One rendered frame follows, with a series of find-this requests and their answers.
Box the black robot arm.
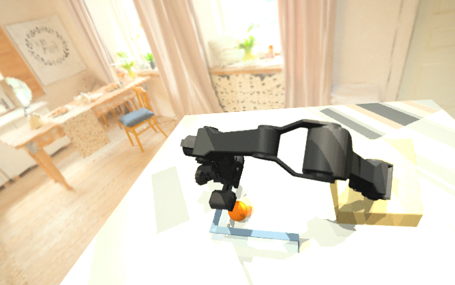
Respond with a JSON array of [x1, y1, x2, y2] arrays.
[[180, 119, 394, 200]]

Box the clear low corner walls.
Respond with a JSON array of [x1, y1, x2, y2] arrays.
[[210, 210, 298, 253]]

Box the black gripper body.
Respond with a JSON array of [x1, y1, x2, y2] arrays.
[[209, 156, 245, 210]]

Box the clear l-shaped low wall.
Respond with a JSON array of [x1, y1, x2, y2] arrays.
[[209, 210, 299, 253]]

